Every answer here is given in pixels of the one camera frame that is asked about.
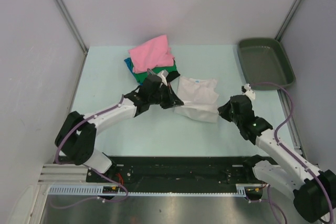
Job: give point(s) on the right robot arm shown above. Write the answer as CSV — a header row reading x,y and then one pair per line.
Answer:
x,y
311,190

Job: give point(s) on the black folded t shirt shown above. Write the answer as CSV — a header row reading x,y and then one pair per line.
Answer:
x,y
172,76

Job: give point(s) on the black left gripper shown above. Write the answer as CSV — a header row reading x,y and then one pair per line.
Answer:
x,y
175,102

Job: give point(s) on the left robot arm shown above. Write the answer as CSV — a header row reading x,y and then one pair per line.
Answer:
x,y
77,136

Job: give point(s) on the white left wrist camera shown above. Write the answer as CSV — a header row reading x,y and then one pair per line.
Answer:
x,y
163,74

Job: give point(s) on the white t shirt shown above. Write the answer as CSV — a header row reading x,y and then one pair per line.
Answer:
x,y
199,98

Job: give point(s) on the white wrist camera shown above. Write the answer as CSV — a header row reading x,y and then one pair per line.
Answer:
x,y
163,74
248,91

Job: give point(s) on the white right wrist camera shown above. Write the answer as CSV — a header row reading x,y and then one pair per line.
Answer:
x,y
248,91

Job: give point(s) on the dark green plastic bin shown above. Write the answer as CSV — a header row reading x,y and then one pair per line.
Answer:
x,y
265,64

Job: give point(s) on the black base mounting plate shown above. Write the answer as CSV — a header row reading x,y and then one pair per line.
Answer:
x,y
229,170

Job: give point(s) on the blue folded t shirt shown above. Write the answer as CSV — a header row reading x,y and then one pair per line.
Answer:
x,y
129,65

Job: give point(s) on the aluminium frame post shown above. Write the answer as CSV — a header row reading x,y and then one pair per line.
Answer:
x,y
288,19
60,4

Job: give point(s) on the right aluminium frame post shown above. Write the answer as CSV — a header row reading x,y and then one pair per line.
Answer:
x,y
288,19

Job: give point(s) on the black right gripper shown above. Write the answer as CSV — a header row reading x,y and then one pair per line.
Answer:
x,y
223,110

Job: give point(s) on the aluminium front frame rail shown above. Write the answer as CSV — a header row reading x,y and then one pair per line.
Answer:
x,y
68,174

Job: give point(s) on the left aluminium frame post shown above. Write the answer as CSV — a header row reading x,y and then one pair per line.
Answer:
x,y
60,4

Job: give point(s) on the green folded t shirt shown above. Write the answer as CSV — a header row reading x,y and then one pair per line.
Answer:
x,y
140,77

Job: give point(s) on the white slotted cable duct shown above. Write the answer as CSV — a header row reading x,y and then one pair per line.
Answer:
x,y
172,188

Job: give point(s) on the pink folded t shirt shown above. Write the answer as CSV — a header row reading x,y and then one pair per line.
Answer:
x,y
154,53

